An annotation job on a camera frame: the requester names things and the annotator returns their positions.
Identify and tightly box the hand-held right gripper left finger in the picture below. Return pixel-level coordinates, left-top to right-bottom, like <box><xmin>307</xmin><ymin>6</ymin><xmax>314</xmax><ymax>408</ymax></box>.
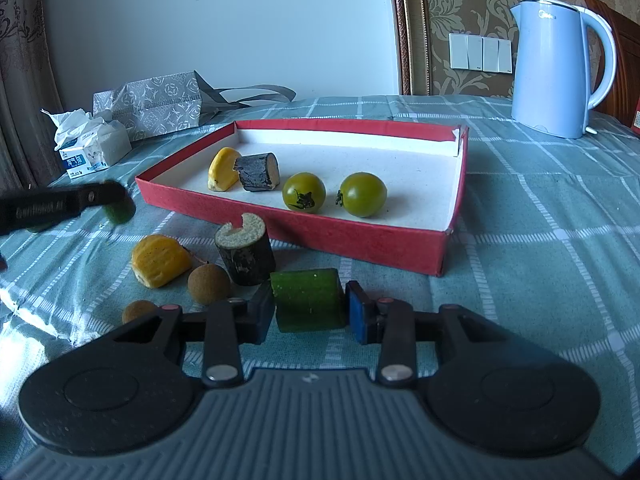
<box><xmin>114</xmin><ymin>287</ymin><xmax>277</xmax><ymax>389</ymax></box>

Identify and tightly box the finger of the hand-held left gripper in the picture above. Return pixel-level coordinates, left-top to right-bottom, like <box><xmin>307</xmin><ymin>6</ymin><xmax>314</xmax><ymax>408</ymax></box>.
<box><xmin>80</xmin><ymin>181</ymin><xmax>129</xmax><ymax>214</ymax></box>

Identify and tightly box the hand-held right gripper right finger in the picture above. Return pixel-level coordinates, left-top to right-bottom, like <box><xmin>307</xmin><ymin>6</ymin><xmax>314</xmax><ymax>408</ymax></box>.
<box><xmin>346</xmin><ymin>281</ymin><xmax>506</xmax><ymax>389</ymax></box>

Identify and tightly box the green cucumber piece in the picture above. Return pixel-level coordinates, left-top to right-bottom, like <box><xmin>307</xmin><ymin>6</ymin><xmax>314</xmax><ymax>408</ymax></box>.
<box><xmin>270</xmin><ymin>268</ymin><xmax>347</xmax><ymax>334</ymax></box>
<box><xmin>104</xmin><ymin>200</ymin><xmax>135</xmax><ymax>226</ymax></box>

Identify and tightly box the green tomato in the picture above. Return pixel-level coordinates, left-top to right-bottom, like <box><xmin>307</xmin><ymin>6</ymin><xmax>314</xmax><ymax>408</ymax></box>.
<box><xmin>282</xmin><ymin>172</ymin><xmax>327</xmax><ymax>214</ymax></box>
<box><xmin>336</xmin><ymin>172</ymin><xmax>388</xmax><ymax>218</ymax></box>

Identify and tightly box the yellow corn piece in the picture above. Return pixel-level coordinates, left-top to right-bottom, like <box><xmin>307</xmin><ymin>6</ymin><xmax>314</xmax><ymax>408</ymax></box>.
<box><xmin>208</xmin><ymin>147</ymin><xmax>243</xmax><ymax>192</ymax></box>
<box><xmin>131</xmin><ymin>234</ymin><xmax>194</xmax><ymax>289</ymax></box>

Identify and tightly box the red cardboard box lid tray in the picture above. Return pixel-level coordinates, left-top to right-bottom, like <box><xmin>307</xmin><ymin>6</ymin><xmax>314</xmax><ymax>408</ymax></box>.
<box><xmin>135</xmin><ymin>120</ymin><xmax>470</xmax><ymax>277</ymax></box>

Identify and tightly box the white tissue pack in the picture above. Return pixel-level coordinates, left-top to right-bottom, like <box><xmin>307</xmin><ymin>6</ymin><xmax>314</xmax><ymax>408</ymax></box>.
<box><xmin>41</xmin><ymin>108</ymin><xmax>133</xmax><ymax>180</ymax></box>

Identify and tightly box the brown longan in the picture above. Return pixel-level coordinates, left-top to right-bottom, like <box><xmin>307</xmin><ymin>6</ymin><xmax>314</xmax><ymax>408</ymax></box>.
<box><xmin>187</xmin><ymin>264</ymin><xmax>232</xmax><ymax>306</ymax></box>
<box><xmin>122</xmin><ymin>300</ymin><xmax>159</xmax><ymax>325</ymax></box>

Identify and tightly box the grey patterned gift bag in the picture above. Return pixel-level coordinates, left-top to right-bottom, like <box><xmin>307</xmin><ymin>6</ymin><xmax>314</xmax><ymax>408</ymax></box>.
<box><xmin>93</xmin><ymin>71</ymin><xmax>297</xmax><ymax>142</ymax></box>

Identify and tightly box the beige patterned curtain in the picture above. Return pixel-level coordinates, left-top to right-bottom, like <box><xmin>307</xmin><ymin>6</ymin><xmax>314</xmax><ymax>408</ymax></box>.
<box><xmin>0</xmin><ymin>0</ymin><xmax>67</xmax><ymax>197</ymax></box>

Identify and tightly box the green checked cloth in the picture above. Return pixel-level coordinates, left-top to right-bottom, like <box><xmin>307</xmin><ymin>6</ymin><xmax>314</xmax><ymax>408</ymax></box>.
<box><xmin>0</xmin><ymin>94</ymin><xmax>640</xmax><ymax>480</ymax></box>

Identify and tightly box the light blue electric kettle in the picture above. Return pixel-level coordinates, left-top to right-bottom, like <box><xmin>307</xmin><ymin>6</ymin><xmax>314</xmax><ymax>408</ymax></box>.
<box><xmin>509</xmin><ymin>0</ymin><xmax>617</xmax><ymax>140</ymax></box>

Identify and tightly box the white wall switch panel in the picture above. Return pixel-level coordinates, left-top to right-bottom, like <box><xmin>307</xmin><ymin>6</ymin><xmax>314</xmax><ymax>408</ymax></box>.
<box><xmin>448</xmin><ymin>32</ymin><xmax>514</xmax><ymax>74</ymax></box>

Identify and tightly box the gilded wall trim frame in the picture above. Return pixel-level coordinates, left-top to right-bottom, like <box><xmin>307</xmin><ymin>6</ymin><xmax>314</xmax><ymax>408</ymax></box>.
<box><xmin>386</xmin><ymin>0</ymin><xmax>432</xmax><ymax>97</ymax></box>

